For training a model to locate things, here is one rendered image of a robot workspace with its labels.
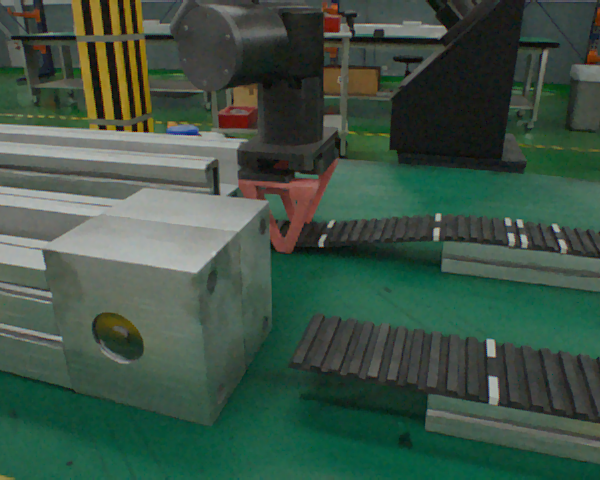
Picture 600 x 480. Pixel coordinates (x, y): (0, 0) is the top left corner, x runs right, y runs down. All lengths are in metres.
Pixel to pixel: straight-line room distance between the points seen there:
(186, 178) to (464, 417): 0.29
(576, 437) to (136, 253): 0.24
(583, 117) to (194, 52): 5.11
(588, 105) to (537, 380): 5.12
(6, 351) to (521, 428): 0.30
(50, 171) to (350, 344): 0.36
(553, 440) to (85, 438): 0.24
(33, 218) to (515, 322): 0.35
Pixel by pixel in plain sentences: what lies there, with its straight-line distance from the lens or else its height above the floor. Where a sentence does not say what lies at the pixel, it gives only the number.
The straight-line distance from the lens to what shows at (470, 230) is 0.45.
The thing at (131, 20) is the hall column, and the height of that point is 0.94.
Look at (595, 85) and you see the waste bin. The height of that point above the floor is 0.42.
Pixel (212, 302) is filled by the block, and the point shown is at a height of 0.85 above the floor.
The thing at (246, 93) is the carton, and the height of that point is 0.20.
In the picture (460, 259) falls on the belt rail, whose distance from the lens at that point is 0.45.
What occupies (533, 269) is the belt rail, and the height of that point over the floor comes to 0.79.
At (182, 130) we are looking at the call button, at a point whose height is 0.85.
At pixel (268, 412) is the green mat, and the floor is 0.78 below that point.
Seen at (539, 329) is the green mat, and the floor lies 0.78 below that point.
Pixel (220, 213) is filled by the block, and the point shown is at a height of 0.87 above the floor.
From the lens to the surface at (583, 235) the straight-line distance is 0.48.
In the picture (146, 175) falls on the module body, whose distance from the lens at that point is 0.47.
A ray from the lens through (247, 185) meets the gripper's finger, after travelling 0.43.
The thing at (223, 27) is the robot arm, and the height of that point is 0.97.
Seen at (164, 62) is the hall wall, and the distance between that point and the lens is 9.13.
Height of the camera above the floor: 0.98
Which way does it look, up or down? 24 degrees down
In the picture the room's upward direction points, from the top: straight up
